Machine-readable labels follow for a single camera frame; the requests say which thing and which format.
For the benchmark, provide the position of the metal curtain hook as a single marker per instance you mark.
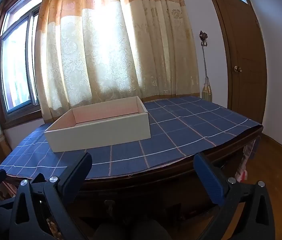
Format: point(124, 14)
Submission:
point(203, 37)

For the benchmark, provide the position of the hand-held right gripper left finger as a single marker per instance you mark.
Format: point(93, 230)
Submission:
point(80, 167)

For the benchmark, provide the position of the brass door knob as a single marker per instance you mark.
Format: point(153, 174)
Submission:
point(237, 68)

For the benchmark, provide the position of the blue checked tablecloth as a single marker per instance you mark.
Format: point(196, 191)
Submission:
point(186, 127)

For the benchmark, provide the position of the dark wooden desk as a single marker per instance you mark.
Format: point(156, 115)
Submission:
point(156, 180)

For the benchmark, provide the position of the brown wooden door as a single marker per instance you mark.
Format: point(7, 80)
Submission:
point(243, 45)

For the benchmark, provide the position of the wide beige patterned curtain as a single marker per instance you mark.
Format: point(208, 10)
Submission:
point(110, 45)

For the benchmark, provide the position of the pale hanging cloth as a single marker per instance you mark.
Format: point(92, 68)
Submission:
point(243, 162)

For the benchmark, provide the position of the cardboard box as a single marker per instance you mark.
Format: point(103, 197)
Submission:
point(100, 132)

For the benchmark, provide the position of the golden curtain tassel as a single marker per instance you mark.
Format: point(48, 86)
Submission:
point(207, 90)

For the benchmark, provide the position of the brown framed window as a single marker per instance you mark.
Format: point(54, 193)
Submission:
point(18, 62)

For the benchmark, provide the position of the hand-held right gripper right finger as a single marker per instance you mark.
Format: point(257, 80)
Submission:
point(209, 180)

